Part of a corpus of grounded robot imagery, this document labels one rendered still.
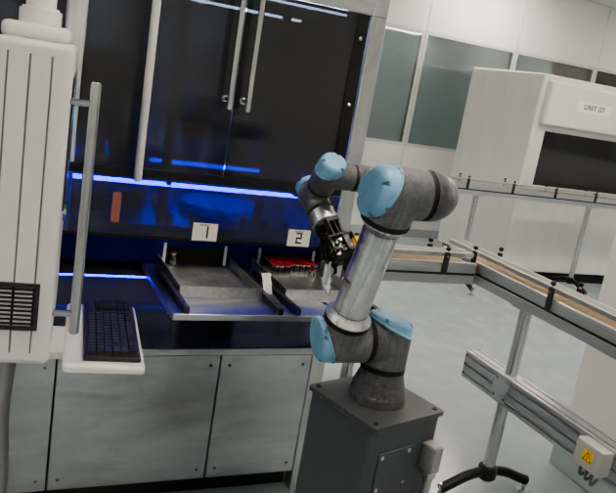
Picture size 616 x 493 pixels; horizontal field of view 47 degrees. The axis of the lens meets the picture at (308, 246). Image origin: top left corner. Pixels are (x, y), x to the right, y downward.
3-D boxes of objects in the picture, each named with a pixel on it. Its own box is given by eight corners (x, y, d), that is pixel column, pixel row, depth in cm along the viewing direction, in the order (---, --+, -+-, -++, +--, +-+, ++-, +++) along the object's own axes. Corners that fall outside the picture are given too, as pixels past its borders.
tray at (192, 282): (155, 263, 242) (157, 253, 241) (229, 266, 253) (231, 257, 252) (179, 296, 212) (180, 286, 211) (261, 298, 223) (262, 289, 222)
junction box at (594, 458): (571, 459, 245) (577, 435, 243) (582, 458, 247) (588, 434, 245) (596, 478, 235) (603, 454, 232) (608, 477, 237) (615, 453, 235)
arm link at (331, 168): (356, 153, 194) (340, 179, 202) (318, 148, 189) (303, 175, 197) (363, 174, 189) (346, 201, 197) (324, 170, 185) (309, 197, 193)
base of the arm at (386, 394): (417, 405, 187) (424, 370, 184) (375, 415, 177) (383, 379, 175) (376, 381, 198) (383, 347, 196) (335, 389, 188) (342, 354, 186)
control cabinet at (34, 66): (-10, 293, 212) (8, 20, 194) (59, 297, 218) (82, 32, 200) (-37, 364, 165) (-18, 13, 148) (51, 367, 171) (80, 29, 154)
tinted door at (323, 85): (223, 175, 236) (248, -11, 223) (339, 187, 254) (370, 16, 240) (224, 175, 235) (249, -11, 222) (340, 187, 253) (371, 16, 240)
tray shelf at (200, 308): (141, 268, 240) (141, 262, 240) (328, 276, 269) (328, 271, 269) (172, 320, 198) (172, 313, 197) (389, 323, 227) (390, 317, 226)
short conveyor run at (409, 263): (329, 280, 271) (335, 240, 268) (312, 267, 285) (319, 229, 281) (475, 286, 300) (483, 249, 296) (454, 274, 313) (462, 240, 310)
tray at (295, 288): (250, 267, 256) (252, 258, 255) (316, 270, 267) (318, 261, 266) (285, 299, 226) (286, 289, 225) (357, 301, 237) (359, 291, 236)
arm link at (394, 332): (415, 372, 182) (425, 322, 179) (368, 373, 177) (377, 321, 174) (392, 353, 193) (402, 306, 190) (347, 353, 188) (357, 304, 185)
